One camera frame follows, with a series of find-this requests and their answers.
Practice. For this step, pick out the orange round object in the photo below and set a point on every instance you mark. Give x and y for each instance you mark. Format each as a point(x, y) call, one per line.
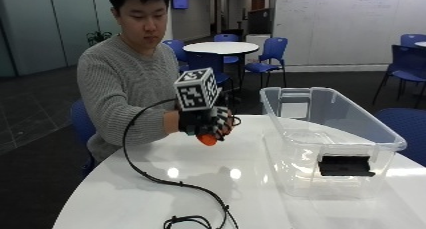
point(206, 139)

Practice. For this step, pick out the white marker cube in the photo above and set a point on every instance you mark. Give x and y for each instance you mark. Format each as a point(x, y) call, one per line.
point(194, 89)

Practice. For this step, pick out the round white table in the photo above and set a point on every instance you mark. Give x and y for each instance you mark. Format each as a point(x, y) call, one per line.
point(220, 48)

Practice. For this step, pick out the blue chair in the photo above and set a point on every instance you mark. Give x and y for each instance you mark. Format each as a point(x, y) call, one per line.
point(268, 57)
point(226, 42)
point(413, 39)
point(406, 69)
point(81, 125)
point(177, 52)
point(406, 129)

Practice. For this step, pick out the clear plastic storage bin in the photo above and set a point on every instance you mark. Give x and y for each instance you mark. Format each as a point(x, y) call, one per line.
point(328, 139)

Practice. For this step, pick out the the person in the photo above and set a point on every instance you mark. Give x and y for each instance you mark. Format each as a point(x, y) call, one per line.
point(120, 79)

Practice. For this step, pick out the green potted plant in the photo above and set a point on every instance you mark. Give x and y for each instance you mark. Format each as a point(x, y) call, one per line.
point(97, 37)

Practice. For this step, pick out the whiteboard wall panel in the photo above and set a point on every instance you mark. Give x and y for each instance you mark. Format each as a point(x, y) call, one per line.
point(346, 25)

